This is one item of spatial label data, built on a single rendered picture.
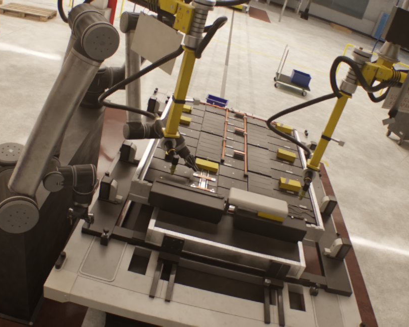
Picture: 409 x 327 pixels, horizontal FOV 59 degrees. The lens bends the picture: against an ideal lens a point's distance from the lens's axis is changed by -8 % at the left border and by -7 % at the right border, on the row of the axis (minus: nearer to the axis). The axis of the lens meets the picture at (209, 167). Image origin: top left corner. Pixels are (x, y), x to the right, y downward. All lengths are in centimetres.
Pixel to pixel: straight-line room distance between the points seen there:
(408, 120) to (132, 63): 637
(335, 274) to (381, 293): 165
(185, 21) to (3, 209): 118
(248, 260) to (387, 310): 209
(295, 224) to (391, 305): 199
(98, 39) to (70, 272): 113
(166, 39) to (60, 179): 86
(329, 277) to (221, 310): 75
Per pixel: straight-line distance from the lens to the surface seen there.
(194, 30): 186
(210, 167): 268
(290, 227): 227
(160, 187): 221
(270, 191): 268
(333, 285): 241
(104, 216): 229
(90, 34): 151
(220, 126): 332
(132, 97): 256
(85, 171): 194
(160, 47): 205
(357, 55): 209
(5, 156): 204
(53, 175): 188
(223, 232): 221
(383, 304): 401
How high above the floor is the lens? 238
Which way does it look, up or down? 30 degrees down
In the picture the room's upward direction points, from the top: 17 degrees clockwise
